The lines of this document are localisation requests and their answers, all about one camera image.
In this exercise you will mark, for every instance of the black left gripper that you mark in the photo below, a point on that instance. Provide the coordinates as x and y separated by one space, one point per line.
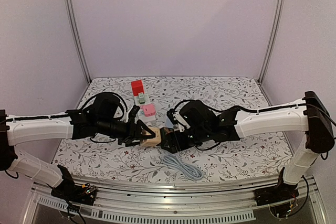
135 134

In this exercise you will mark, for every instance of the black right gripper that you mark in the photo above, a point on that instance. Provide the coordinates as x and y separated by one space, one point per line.
176 138

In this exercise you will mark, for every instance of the beige cube socket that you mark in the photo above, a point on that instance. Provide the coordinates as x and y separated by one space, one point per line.
152 141

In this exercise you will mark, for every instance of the dark green cube socket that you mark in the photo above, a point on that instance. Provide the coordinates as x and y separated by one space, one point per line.
165 131

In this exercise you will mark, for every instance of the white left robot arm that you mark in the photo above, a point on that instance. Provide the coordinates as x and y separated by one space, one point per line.
105 113

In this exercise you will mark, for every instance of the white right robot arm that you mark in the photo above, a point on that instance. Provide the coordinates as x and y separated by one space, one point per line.
198 123

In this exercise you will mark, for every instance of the pink plug adapter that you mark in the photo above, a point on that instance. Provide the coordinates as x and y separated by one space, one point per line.
148 110

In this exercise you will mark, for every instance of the green plug adapter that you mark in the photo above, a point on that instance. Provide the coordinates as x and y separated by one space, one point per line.
141 98

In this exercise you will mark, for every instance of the white power strip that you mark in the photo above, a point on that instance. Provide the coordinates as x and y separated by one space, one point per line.
151 121

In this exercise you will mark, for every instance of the light blue power strip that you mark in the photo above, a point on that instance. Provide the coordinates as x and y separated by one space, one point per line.
169 121

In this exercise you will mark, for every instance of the red cube adapter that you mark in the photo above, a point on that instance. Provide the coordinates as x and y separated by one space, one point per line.
137 87

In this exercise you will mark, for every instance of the floral tablecloth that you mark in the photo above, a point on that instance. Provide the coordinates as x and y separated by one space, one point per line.
254 156

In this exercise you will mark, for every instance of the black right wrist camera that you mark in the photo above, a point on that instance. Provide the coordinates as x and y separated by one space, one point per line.
172 112

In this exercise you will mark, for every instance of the aluminium table edge rail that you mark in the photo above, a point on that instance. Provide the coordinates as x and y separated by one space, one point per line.
215 202

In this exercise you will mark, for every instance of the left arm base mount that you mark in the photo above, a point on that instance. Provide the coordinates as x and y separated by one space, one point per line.
69 191

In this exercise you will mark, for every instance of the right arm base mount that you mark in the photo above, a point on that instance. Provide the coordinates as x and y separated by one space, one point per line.
280 192

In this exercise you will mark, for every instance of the left aluminium frame post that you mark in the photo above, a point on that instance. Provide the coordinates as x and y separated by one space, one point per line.
77 40

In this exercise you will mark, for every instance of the aluminium frame post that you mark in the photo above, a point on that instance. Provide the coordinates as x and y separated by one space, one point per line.
271 41
77 40

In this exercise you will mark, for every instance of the right aluminium frame post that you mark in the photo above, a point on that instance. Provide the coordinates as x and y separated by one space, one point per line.
271 41

